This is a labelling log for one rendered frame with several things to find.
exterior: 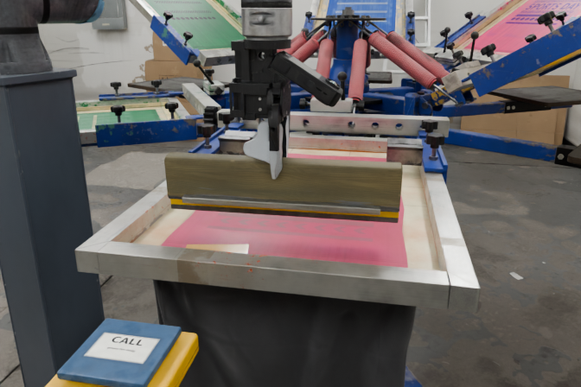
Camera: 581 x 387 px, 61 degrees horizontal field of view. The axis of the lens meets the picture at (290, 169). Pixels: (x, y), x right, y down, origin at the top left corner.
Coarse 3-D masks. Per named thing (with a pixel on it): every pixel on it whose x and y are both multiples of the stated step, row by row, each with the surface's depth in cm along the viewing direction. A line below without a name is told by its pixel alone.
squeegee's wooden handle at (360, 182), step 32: (192, 160) 79; (224, 160) 79; (256, 160) 78; (288, 160) 78; (320, 160) 78; (192, 192) 81; (224, 192) 80; (256, 192) 80; (288, 192) 79; (320, 192) 78; (352, 192) 77; (384, 192) 76
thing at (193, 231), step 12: (288, 156) 134; (300, 156) 134; (312, 156) 134; (192, 216) 95; (204, 216) 95; (180, 228) 90; (192, 228) 90; (204, 228) 90; (168, 240) 85; (180, 240) 85; (192, 240) 85; (204, 240) 85; (216, 240) 85; (228, 240) 85; (240, 240) 85; (252, 240) 85; (264, 240) 85; (276, 240) 85; (252, 252) 81; (264, 252) 81; (276, 252) 81
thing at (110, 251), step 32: (160, 192) 98; (128, 224) 83; (448, 224) 83; (96, 256) 74; (128, 256) 73; (160, 256) 72; (192, 256) 72; (224, 256) 72; (256, 256) 72; (448, 256) 72; (256, 288) 70; (288, 288) 69; (320, 288) 68; (352, 288) 67; (384, 288) 66; (416, 288) 66; (448, 288) 65
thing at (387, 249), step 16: (352, 160) 131; (368, 160) 131; (384, 160) 131; (400, 208) 99; (384, 224) 91; (400, 224) 91; (288, 240) 85; (304, 240) 85; (320, 240) 85; (336, 240) 85; (384, 240) 85; (400, 240) 85; (288, 256) 80; (304, 256) 80; (320, 256) 80; (336, 256) 80; (352, 256) 80; (368, 256) 80; (384, 256) 80; (400, 256) 80
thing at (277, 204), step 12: (204, 204) 80; (216, 204) 80; (228, 204) 80; (240, 204) 79; (252, 204) 79; (264, 204) 79; (276, 204) 78; (288, 204) 78; (300, 204) 78; (312, 204) 78; (324, 204) 78; (336, 204) 78; (348, 204) 78
